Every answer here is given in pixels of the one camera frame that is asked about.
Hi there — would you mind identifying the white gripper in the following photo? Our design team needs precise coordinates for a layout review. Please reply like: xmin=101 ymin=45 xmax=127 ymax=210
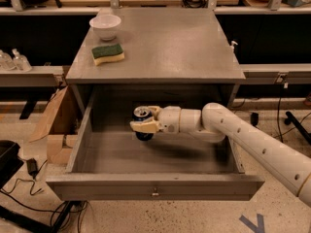
xmin=130 ymin=106 xmax=181 ymax=133

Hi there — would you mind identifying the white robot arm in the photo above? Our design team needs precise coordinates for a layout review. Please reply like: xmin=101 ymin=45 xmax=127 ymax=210
xmin=130 ymin=103 xmax=311 ymax=206

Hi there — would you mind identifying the black power adapter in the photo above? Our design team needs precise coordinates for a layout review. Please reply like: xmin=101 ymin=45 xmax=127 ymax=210
xmin=26 ymin=158 xmax=38 ymax=177
xmin=251 ymin=113 xmax=259 ymax=126

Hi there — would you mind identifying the white ceramic bowl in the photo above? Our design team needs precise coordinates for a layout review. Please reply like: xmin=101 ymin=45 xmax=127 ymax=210
xmin=89 ymin=14 xmax=121 ymax=41

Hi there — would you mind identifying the black power adapter left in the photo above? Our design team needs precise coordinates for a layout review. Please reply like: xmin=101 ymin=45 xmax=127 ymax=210
xmin=26 ymin=158 xmax=38 ymax=177

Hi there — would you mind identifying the brown cardboard box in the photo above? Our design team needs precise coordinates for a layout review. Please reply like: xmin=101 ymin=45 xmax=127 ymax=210
xmin=29 ymin=86 xmax=81 ymax=165

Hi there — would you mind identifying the black power adapter right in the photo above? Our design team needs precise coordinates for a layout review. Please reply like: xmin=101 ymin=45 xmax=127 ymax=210
xmin=251 ymin=113 xmax=259 ymax=126

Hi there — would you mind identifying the open grey top drawer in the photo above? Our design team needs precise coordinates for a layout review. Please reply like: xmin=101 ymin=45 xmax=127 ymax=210
xmin=47 ymin=85 xmax=264 ymax=201

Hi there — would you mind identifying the blue tape mark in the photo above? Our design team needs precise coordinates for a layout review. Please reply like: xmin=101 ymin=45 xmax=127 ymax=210
xmin=239 ymin=214 xmax=265 ymax=233

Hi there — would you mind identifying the clear sanitizer bottle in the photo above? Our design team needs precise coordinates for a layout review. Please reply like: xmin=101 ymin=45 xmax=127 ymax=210
xmin=0 ymin=50 xmax=16 ymax=71
xmin=13 ymin=49 xmax=32 ymax=72

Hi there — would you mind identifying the blue pepsi can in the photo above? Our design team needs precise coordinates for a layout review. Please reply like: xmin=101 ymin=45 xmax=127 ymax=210
xmin=132 ymin=106 xmax=154 ymax=141

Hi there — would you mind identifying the black bin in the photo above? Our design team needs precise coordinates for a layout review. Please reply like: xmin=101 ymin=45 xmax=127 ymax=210
xmin=0 ymin=140 xmax=23 ymax=188

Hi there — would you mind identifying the green yellow sponge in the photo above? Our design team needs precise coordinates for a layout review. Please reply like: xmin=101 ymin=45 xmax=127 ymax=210
xmin=91 ymin=44 xmax=124 ymax=66

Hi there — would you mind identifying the small white pump bottle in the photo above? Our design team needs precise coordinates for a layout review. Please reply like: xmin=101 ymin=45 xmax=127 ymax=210
xmin=230 ymin=41 xmax=238 ymax=53

